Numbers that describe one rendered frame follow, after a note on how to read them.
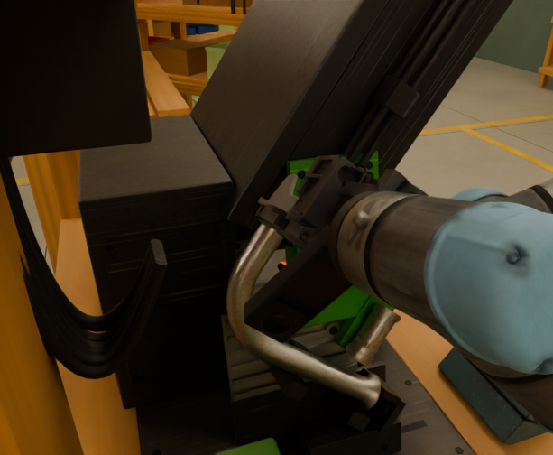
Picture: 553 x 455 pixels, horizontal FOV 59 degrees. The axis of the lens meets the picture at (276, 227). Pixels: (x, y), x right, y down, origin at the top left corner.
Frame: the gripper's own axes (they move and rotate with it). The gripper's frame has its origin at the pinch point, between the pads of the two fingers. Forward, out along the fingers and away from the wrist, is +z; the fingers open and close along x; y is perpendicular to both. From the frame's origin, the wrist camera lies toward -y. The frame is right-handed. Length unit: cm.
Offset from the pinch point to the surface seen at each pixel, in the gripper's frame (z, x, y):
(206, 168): 12.0, 8.0, 2.1
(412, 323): 21.3, -39.8, 0.4
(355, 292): 3.3, -15.1, -1.2
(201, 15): 268, 18, 101
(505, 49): 569, -370, 452
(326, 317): 3.6, -13.5, -5.8
